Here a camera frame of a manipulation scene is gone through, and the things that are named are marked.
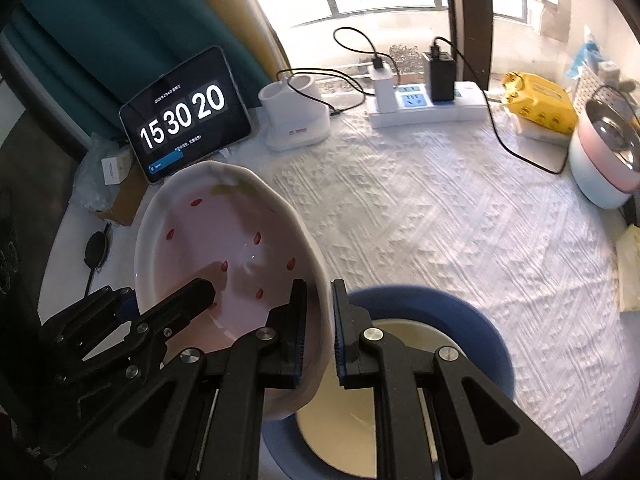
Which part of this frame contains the white textured tablecloth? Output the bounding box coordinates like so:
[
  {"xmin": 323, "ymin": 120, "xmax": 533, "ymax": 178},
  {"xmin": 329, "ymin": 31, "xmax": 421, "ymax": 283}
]
[{"xmin": 40, "ymin": 105, "xmax": 640, "ymax": 480}]

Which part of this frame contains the clear plastic bag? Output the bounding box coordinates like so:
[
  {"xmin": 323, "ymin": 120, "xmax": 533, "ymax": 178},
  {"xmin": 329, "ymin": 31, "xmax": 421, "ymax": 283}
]
[{"xmin": 70, "ymin": 132, "xmax": 141, "ymax": 211}]

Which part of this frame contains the black cable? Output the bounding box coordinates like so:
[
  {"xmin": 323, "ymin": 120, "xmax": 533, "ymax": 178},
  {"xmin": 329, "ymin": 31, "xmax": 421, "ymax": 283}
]
[
  {"xmin": 276, "ymin": 66, "xmax": 372, "ymax": 117},
  {"xmin": 332, "ymin": 26, "xmax": 399, "ymax": 69},
  {"xmin": 431, "ymin": 36, "xmax": 573, "ymax": 176}
]

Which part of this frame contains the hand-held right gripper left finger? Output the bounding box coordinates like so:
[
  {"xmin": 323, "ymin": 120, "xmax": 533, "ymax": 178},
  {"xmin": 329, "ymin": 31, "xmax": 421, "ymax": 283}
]
[{"xmin": 52, "ymin": 277, "xmax": 308, "ymax": 480}]

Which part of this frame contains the beige bowl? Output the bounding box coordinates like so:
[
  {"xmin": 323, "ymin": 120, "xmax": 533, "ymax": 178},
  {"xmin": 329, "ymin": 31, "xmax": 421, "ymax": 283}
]
[{"xmin": 295, "ymin": 317, "xmax": 461, "ymax": 480}]

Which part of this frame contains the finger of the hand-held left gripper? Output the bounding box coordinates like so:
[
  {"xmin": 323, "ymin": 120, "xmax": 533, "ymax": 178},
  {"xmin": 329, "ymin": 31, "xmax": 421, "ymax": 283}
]
[
  {"xmin": 127, "ymin": 278, "xmax": 217, "ymax": 356},
  {"xmin": 41, "ymin": 286, "xmax": 137, "ymax": 356}
]

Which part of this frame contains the white charger plug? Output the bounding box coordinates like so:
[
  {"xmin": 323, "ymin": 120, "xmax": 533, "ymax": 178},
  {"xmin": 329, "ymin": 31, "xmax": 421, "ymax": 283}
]
[{"xmin": 369, "ymin": 63, "xmax": 396, "ymax": 113}]

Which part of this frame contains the pink and white electric pot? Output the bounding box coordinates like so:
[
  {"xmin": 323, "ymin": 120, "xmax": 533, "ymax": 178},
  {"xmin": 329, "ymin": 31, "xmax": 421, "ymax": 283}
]
[{"xmin": 568, "ymin": 82, "xmax": 640, "ymax": 209}]

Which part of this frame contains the white desk lamp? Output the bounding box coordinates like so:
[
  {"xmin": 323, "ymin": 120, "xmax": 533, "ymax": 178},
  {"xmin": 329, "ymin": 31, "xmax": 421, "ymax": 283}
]
[{"xmin": 148, "ymin": 0, "xmax": 331, "ymax": 152}]

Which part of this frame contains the white perforated rack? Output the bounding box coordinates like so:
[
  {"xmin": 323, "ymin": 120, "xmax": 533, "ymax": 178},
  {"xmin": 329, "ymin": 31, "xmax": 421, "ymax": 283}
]
[{"xmin": 575, "ymin": 62, "xmax": 618, "ymax": 111}]

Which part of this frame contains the white power strip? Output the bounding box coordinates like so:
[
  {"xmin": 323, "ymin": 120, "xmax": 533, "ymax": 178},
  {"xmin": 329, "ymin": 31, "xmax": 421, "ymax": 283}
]
[{"xmin": 367, "ymin": 81, "xmax": 488, "ymax": 128}]

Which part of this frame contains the blue bowl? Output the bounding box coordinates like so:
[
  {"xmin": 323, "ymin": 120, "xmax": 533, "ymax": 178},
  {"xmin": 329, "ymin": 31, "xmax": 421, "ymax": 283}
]
[{"xmin": 260, "ymin": 285, "xmax": 515, "ymax": 480}]

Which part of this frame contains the blue plastic packet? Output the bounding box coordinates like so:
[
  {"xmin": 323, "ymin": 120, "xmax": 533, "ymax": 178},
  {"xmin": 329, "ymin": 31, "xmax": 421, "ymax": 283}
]
[{"xmin": 565, "ymin": 40, "xmax": 601, "ymax": 81}]

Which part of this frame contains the yellow curtain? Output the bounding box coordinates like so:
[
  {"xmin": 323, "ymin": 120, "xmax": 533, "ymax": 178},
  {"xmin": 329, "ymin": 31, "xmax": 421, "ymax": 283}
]
[{"xmin": 185, "ymin": 0, "xmax": 288, "ymax": 86}]

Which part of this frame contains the yellow packet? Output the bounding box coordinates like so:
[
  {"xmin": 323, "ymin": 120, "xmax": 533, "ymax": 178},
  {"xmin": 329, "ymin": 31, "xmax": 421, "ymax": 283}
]
[{"xmin": 501, "ymin": 71, "xmax": 580, "ymax": 136}]

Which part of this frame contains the teal curtain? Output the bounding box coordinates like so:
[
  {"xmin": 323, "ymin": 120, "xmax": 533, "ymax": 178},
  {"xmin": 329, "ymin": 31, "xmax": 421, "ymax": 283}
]
[{"xmin": 10, "ymin": 0, "xmax": 273, "ymax": 161}]

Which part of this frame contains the pink strawberry pattern bowl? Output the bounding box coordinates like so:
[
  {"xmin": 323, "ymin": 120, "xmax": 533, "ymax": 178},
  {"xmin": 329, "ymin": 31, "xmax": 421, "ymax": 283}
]
[{"xmin": 134, "ymin": 161, "xmax": 332, "ymax": 422}]

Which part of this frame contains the cardboard box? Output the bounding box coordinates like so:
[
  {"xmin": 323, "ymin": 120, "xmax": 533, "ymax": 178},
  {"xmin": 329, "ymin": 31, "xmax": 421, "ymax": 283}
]
[{"xmin": 95, "ymin": 165, "xmax": 151, "ymax": 226}]

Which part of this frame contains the black charger plug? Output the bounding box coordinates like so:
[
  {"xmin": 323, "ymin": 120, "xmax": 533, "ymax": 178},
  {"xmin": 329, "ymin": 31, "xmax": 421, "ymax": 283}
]
[{"xmin": 422, "ymin": 46, "xmax": 457, "ymax": 102}]

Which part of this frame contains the small white box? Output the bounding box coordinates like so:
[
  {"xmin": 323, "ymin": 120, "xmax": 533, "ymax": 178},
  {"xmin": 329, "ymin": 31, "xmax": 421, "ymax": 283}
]
[{"xmin": 101, "ymin": 152, "xmax": 133, "ymax": 187}]

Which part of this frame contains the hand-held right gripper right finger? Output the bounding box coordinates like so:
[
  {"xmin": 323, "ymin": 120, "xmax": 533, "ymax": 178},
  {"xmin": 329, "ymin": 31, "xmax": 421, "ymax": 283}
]
[{"xmin": 332, "ymin": 279, "xmax": 583, "ymax": 480}]

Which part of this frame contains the black round pad with cable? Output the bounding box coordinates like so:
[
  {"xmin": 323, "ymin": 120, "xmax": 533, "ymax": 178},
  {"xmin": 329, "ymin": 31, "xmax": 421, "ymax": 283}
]
[{"xmin": 82, "ymin": 224, "xmax": 113, "ymax": 297}]

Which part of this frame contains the tablet with clock display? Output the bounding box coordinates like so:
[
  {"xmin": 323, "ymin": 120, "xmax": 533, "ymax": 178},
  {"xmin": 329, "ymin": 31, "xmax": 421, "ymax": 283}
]
[{"xmin": 119, "ymin": 46, "xmax": 252, "ymax": 184}]

